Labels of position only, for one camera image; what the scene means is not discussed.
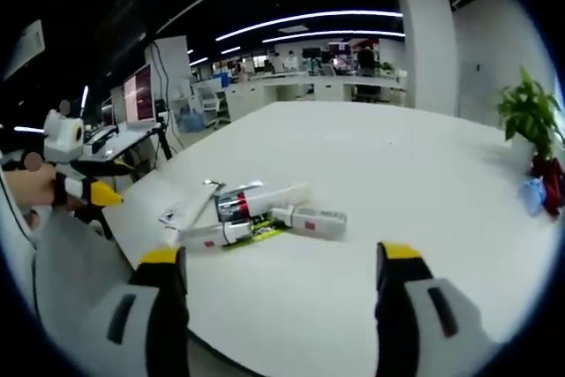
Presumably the white red-label skincare box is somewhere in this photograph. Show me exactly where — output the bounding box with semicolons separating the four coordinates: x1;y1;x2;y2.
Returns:
290;207;349;239

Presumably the person's left hand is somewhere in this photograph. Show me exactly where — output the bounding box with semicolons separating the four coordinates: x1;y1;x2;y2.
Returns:
3;168;58;230

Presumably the blue bin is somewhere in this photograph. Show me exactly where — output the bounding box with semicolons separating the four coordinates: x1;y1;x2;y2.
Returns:
177;110;205;134

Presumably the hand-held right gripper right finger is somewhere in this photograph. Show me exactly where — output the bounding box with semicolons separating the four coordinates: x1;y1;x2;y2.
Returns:
374;240;501;377

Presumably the white side desk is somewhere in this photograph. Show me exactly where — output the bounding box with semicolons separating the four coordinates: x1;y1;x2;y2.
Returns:
81;122;162;184

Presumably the ceiling light strip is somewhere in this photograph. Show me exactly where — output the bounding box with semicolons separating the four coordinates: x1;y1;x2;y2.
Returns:
262;31;406;45
215;9;403;42

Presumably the small white skincare bottle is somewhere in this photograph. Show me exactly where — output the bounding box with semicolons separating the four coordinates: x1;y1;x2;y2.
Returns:
269;206;298;226

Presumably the red cloth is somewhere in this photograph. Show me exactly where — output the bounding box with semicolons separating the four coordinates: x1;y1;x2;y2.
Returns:
529;152;565;222

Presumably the computer monitor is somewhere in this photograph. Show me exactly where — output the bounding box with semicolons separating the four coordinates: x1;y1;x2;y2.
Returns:
122;63;156;125

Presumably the long white counter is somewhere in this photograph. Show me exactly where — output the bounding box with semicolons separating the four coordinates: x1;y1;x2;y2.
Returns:
227;69;410;120

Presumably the silver red skincare bottle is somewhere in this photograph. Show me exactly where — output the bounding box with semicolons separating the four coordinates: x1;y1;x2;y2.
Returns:
213;190;253;222

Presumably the white printed skincare sachet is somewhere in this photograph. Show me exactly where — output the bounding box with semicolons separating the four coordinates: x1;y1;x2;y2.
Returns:
157;202;192;230

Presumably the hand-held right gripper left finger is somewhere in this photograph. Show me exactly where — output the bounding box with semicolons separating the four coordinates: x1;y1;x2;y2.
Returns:
81;245;192;377

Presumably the green skincare packet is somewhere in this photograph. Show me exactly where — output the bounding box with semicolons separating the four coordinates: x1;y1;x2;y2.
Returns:
220;215;293;250

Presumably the black tripod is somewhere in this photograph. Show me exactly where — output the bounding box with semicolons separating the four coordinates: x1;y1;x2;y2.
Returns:
149;39;174;162

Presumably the long white skincare tube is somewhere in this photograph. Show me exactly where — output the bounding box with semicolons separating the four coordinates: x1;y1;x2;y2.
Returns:
245;181;312;215

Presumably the blue cloth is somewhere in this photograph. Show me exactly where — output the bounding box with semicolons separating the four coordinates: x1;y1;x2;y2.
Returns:
516;175;549;218

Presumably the green potted plant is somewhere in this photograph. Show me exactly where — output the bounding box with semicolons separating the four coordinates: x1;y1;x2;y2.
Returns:
496;65;565;162

